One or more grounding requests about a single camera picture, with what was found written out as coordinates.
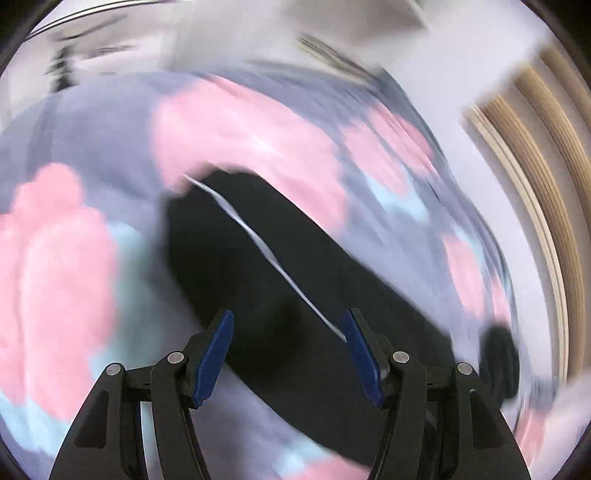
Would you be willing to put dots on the black hooded jacket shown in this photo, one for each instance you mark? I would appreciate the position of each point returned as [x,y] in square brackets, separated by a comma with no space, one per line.
[236,243]

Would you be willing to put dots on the grey floral bed blanket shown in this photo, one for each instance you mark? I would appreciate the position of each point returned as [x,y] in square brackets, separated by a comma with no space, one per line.
[85,282]

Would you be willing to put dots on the striped window blind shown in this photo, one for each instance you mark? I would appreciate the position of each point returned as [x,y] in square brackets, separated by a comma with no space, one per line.
[538,131]

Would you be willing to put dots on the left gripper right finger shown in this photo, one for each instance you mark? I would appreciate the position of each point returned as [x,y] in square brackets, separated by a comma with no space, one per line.
[441,423]

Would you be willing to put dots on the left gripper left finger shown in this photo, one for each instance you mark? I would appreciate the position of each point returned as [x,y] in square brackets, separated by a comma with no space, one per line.
[105,439]

